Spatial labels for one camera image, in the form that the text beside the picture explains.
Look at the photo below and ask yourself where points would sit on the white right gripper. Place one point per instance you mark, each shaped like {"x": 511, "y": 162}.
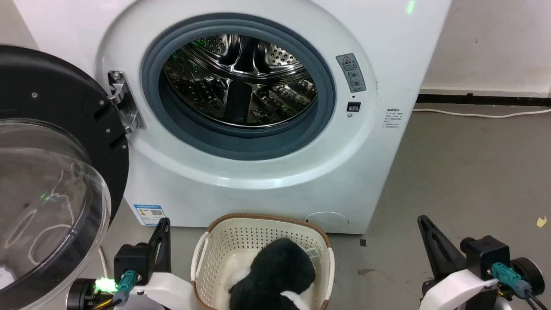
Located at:
{"x": 460, "y": 290}

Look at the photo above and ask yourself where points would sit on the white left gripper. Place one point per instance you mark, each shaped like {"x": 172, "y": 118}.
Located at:
{"x": 165, "y": 290}

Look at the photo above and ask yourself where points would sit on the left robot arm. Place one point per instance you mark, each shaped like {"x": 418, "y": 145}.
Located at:
{"x": 84, "y": 295}

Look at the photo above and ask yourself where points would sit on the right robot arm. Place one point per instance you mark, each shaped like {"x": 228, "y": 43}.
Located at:
{"x": 529, "y": 275}

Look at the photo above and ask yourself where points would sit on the white front-load washing machine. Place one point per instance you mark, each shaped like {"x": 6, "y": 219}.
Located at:
{"x": 267, "y": 189}

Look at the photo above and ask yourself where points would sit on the washer door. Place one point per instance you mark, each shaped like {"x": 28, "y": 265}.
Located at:
{"x": 51, "y": 172}

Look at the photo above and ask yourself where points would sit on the steel washing machine drum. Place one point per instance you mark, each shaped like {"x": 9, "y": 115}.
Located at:
{"x": 241, "y": 82}

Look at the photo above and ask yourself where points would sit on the blue energy label sticker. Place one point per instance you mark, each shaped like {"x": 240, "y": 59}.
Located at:
{"x": 150, "y": 214}

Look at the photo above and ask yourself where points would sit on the cream perforated laundry basket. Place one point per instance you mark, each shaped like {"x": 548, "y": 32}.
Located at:
{"x": 232, "y": 245}

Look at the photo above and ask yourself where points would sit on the yellow paper scrap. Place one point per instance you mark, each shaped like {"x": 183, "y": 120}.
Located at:
{"x": 541, "y": 221}

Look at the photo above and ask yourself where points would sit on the black and white plush toy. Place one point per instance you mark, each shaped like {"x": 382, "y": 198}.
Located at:
{"x": 275, "y": 275}

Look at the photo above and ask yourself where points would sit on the grey rubber door gasket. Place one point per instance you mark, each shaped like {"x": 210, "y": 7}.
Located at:
{"x": 241, "y": 144}

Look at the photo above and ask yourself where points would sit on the small text sticker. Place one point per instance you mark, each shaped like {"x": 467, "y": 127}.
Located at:
{"x": 393, "y": 118}

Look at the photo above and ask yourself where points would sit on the metal door hinge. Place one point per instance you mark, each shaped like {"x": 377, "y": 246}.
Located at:
{"x": 125, "y": 101}

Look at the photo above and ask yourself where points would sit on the black baseboard strip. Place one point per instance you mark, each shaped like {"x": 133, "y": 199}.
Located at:
{"x": 482, "y": 99}

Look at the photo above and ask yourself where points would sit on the black door latch socket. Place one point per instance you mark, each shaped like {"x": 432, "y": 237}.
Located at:
{"x": 353, "y": 106}

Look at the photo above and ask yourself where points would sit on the grey warning label sticker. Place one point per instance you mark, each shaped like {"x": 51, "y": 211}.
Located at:
{"x": 351, "y": 72}

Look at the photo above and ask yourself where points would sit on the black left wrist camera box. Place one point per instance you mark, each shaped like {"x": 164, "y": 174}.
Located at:
{"x": 131, "y": 262}

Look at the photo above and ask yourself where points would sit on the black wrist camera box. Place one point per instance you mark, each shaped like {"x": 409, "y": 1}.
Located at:
{"x": 486, "y": 256}
{"x": 131, "y": 262}

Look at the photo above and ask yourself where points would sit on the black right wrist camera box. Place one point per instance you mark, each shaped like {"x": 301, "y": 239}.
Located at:
{"x": 486, "y": 256}

